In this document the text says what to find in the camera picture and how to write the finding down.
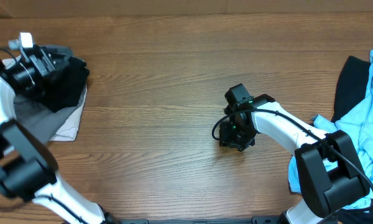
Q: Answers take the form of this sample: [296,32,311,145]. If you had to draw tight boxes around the light blue garment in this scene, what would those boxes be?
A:
[287,41,373,213]

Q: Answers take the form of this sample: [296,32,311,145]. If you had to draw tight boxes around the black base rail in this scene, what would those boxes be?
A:
[113,215,281,224]

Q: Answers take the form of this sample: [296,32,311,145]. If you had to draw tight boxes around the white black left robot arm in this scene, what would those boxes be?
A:
[0,32,117,223]

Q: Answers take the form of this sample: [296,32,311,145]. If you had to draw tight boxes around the grey folded shorts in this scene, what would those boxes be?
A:
[12,44,86,146]

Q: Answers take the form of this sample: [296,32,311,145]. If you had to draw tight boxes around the black garment in pile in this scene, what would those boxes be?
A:
[331,56,373,224]

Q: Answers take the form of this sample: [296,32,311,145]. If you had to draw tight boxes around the white folded cloth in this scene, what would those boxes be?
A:
[1,57,88,142]

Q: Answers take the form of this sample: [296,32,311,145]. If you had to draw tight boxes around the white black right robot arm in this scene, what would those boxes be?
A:
[215,90,371,223]

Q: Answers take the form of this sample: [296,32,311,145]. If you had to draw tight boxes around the black t-shirt with white logo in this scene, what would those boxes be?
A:
[39,57,90,113]

